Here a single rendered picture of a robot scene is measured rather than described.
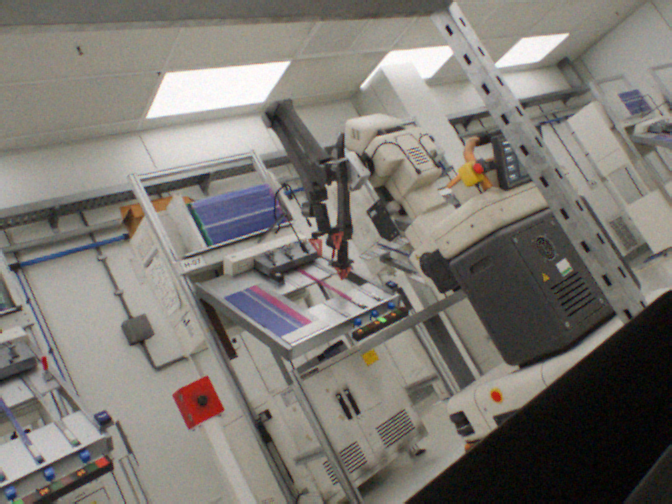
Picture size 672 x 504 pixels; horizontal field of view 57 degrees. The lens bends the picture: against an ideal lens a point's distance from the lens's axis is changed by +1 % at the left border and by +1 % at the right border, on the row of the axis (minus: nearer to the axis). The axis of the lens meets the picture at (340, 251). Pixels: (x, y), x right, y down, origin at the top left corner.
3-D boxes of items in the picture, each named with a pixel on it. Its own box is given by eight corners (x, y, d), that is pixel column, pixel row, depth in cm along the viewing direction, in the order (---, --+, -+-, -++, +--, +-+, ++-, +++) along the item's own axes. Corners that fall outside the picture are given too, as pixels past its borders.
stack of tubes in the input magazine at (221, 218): (289, 221, 338) (267, 180, 342) (211, 246, 306) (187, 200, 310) (280, 231, 347) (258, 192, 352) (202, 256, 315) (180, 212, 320)
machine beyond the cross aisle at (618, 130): (782, 194, 601) (671, 37, 633) (757, 214, 549) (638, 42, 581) (656, 253, 704) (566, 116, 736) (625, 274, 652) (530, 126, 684)
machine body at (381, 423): (435, 444, 306) (375, 334, 317) (333, 522, 262) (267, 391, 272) (366, 465, 355) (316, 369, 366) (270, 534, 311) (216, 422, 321)
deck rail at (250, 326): (292, 360, 254) (292, 347, 251) (288, 362, 253) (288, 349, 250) (199, 292, 299) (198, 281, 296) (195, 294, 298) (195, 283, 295)
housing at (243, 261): (306, 259, 339) (307, 236, 333) (233, 287, 308) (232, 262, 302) (297, 254, 344) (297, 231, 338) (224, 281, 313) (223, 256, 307)
